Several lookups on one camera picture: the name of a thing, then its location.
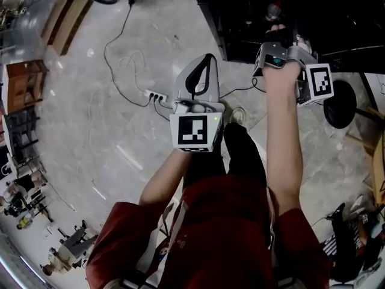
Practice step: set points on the black round stand base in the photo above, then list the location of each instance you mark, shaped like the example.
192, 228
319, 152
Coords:
340, 104

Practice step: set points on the person's left forearm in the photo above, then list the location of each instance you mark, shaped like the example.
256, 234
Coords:
165, 179

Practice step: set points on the red label drink bottle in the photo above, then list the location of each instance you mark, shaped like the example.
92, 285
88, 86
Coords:
249, 15
273, 11

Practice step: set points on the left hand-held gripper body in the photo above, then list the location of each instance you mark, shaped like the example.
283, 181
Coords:
195, 131

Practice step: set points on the person's right forearm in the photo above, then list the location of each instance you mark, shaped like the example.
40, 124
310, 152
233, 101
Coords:
282, 137

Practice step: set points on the black metal rack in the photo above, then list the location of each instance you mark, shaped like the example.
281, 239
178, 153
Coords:
21, 131

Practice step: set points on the person's white shoe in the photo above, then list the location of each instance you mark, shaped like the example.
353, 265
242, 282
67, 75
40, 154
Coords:
237, 115

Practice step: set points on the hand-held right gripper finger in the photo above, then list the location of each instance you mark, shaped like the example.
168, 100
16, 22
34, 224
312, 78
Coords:
303, 43

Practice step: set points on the light wooden crate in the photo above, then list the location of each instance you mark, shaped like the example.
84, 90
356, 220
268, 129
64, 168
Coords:
66, 20

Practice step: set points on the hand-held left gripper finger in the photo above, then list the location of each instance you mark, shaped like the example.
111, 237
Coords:
214, 80
182, 83

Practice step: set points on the person's black trousers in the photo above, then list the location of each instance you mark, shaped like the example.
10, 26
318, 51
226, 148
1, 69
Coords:
240, 152

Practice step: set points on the person's right hand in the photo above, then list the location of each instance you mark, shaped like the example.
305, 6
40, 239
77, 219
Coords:
278, 27

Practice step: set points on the black and white sign board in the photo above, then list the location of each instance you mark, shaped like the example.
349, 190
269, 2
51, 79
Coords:
5, 161

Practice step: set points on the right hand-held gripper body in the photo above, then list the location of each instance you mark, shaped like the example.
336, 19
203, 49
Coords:
272, 51

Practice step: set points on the white power strip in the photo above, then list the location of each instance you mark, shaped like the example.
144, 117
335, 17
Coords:
156, 95

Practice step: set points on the black metal cabinet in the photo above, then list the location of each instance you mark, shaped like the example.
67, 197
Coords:
234, 26

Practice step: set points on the person's red shirt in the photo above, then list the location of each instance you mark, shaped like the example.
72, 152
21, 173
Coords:
222, 236

